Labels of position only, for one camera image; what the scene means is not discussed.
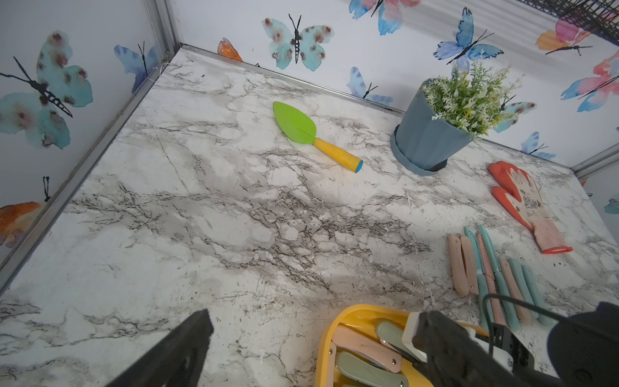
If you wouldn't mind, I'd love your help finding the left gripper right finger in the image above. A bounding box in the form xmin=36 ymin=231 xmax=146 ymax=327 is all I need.
xmin=416 ymin=311 xmax=525 ymax=386

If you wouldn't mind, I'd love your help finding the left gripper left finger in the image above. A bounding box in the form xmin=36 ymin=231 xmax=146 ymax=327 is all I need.
xmin=108 ymin=309 xmax=214 ymax=386

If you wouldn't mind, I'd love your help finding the pink ceramic knife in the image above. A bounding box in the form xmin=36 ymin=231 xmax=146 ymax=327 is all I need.
xmin=477 ymin=232 xmax=506 ymax=326

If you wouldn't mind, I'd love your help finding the pink folding fruit knife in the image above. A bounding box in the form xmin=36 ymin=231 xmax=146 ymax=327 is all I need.
xmin=447 ymin=235 xmax=470 ymax=297

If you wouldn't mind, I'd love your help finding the pink folding knife long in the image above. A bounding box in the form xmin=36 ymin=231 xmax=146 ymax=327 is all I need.
xmin=498 ymin=258 xmax=532 ymax=323

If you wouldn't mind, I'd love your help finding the teal handle knife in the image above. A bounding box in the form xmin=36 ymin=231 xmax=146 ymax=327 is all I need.
xmin=522 ymin=264 xmax=555 ymax=327

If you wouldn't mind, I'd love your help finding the teal folding knife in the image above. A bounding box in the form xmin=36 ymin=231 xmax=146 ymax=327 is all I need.
xmin=507 ymin=257 xmax=535 ymax=304

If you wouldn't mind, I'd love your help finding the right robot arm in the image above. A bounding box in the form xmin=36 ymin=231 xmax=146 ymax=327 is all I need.
xmin=482 ymin=293 xmax=618 ymax=386

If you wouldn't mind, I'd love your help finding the yellow storage box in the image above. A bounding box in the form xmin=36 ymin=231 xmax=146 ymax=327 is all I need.
xmin=313 ymin=303 xmax=489 ymax=387

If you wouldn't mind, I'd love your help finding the red white garden glove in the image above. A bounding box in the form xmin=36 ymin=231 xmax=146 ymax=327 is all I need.
xmin=488 ymin=161 xmax=573 ymax=255

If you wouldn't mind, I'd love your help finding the potted green plant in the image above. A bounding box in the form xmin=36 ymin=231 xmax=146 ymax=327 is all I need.
xmin=390 ymin=61 xmax=522 ymax=176

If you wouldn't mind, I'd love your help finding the green yellow toy trowel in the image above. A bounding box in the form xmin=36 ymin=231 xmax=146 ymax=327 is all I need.
xmin=272 ymin=102 xmax=364 ymax=174

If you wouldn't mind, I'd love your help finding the black wire wall basket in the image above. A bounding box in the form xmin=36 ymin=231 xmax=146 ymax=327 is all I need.
xmin=519 ymin=0 xmax=618 ymax=45

